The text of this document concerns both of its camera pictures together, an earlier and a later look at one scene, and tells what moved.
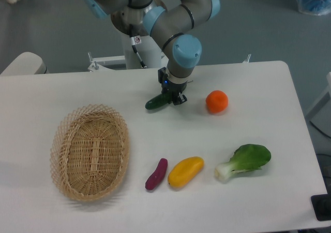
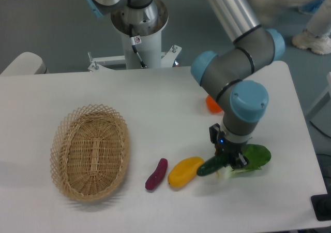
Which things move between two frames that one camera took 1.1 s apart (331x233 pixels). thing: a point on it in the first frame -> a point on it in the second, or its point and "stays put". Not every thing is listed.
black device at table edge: x=321 y=204 stays put
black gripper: x=168 y=86 -> x=230 y=151
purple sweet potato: x=158 y=174 stays put
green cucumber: x=161 y=100 -> x=211 y=166
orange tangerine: x=217 y=101 stays put
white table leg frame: x=319 y=116 stays put
